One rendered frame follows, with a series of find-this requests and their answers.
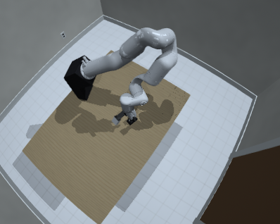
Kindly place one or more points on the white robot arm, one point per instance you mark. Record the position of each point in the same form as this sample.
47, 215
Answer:
163, 39

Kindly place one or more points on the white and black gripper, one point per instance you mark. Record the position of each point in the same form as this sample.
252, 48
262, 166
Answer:
131, 116

